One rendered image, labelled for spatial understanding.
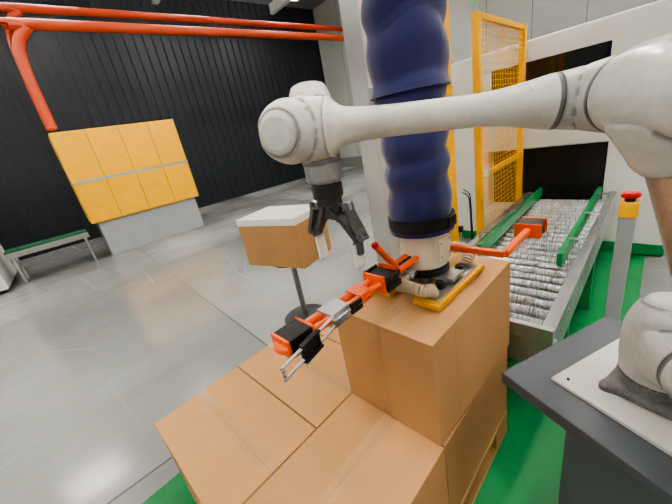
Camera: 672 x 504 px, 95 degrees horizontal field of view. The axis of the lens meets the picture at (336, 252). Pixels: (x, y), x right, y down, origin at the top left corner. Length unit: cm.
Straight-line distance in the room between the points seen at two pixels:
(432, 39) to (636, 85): 54
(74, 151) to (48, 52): 418
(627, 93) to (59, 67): 1145
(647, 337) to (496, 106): 64
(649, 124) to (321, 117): 45
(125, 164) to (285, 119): 757
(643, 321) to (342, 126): 82
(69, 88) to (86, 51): 110
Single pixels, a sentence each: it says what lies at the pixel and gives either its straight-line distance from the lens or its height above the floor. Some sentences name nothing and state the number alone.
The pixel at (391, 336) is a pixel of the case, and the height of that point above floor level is 92.
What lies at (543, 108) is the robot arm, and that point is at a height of 150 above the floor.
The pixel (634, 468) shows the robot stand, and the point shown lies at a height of 75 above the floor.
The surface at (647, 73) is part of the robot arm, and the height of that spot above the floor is 152.
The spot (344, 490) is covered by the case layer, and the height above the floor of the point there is 54.
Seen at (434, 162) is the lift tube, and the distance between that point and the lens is 101.
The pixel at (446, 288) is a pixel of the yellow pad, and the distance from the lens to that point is 112.
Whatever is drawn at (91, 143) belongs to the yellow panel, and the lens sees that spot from 801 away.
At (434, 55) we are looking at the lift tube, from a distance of 102.
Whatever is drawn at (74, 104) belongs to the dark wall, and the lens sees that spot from 1138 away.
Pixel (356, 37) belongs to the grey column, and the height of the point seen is 210.
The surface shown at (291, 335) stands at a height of 110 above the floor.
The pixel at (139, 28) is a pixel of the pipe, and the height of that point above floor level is 428.
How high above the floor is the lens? 153
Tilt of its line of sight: 21 degrees down
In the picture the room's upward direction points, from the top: 11 degrees counter-clockwise
